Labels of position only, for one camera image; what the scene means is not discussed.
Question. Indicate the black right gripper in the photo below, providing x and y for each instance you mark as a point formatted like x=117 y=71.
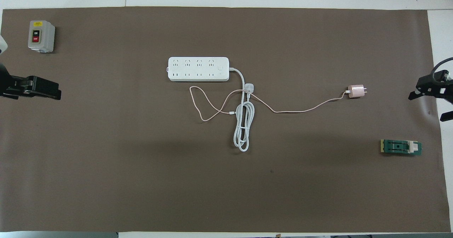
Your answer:
x=445 y=84

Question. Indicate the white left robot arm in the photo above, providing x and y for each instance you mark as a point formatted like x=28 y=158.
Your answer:
x=2 y=45

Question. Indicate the white power strip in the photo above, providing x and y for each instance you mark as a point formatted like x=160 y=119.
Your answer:
x=198 y=70

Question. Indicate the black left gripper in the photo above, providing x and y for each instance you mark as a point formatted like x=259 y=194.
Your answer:
x=10 y=85

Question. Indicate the grey on-off switch box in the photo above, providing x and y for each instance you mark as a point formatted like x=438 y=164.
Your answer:
x=39 y=36

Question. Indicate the brown table mat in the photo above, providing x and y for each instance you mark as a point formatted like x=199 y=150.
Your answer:
x=141 y=177

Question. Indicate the pink wall charger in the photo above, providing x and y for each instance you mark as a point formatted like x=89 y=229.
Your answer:
x=356 y=91

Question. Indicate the green circuit board module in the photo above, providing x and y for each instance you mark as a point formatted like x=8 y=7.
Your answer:
x=396 y=147

